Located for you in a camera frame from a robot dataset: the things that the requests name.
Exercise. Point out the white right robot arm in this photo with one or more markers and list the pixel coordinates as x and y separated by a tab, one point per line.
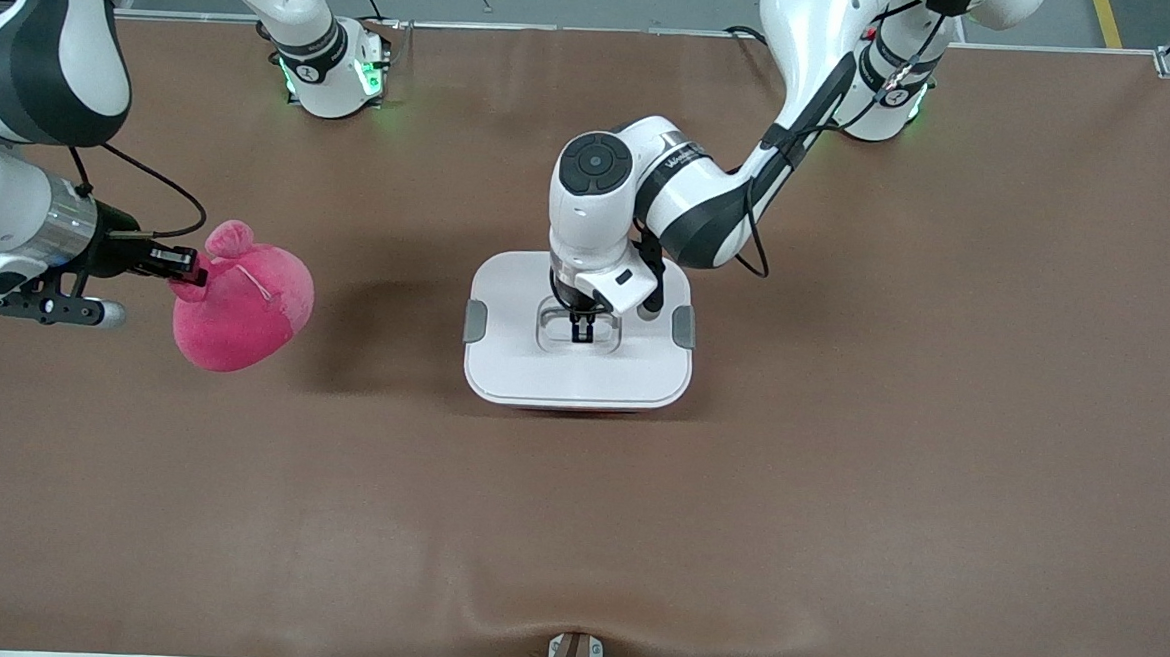
38	70

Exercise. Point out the pink plush toy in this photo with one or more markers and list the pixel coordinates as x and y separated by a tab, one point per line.
245	321

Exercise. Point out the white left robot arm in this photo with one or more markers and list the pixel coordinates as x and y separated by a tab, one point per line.
692	204

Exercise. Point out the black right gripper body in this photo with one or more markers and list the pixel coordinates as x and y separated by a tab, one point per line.
120	249

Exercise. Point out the pink translucent storage box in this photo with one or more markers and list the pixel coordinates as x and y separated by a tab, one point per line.
591	410

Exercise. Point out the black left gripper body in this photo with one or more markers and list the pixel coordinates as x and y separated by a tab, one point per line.
569	295

